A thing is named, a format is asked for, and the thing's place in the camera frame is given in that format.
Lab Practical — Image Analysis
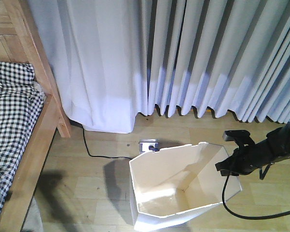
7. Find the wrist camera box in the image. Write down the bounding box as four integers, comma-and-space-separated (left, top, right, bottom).
222, 130, 250, 145

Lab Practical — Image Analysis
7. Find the round grey yellow rug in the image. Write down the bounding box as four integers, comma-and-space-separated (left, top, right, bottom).
21, 197, 44, 232

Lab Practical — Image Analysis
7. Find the wooden bed frame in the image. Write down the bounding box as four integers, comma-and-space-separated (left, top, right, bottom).
0, 0, 70, 232

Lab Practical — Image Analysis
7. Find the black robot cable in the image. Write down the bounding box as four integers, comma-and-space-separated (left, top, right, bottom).
221, 169, 290, 220

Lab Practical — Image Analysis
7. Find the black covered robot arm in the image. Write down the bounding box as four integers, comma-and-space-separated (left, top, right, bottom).
215, 122, 290, 180

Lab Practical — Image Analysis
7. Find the light grey curtain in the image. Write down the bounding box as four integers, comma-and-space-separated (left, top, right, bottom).
29, 0, 290, 133

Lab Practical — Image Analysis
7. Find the black white checkered bedding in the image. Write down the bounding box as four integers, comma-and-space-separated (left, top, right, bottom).
0, 61, 44, 213

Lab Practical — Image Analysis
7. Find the white plastic trash bin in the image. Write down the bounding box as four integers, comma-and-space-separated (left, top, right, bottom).
129, 142, 242, 232

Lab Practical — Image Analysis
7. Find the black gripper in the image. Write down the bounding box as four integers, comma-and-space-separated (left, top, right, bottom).
215, 142, 268, 176

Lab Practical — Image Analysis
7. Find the black socket cable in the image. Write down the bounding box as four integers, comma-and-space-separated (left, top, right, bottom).
82, 124, 133, 160

